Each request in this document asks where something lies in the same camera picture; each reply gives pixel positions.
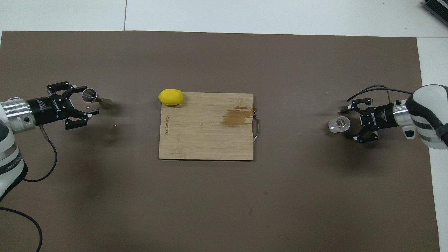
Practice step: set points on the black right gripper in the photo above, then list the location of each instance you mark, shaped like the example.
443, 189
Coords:
379, 117

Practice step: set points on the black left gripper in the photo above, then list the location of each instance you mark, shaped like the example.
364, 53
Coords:
49, 108

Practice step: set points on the clear glass cup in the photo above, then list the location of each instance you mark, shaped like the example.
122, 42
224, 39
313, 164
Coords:
338, 125

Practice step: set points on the steel jigger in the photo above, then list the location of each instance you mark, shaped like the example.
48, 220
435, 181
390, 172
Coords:
105, 102

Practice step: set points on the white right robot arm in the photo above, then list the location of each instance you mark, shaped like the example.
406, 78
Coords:
428, 115

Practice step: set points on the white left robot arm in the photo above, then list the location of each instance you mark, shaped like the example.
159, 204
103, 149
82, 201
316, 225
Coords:
10, 115

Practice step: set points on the yellow lemon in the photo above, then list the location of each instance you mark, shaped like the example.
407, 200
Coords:
170, 97

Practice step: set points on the wooden cutting board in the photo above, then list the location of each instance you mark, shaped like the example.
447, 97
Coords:
203, 133

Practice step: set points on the dark grey ribbed device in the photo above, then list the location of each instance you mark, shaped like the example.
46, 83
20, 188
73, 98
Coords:
439, 8

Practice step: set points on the brown table mat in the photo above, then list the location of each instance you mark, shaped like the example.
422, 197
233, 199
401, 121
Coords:
210, 203

